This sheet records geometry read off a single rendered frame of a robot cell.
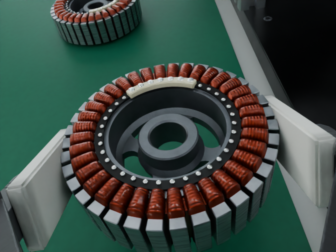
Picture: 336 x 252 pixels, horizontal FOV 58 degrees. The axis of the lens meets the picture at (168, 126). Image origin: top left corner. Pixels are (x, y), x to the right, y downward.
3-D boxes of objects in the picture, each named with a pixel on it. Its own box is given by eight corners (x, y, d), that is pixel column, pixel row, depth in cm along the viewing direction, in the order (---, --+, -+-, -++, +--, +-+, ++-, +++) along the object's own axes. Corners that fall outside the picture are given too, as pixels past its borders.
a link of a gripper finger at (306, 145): (316, 139, 11) (337, 136, 11) (259, 96, 18) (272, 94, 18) (317, 210, 12) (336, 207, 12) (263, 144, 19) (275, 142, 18)
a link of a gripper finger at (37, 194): (45, 251, 12) (27, 254, 12) (84, 172, 19) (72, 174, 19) (22, 185, 11) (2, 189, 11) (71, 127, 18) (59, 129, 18)
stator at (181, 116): (304, 242, 14) (323, 203, 11) (70, 275, 15) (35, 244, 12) (242, 89, 22) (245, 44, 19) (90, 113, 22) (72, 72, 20)
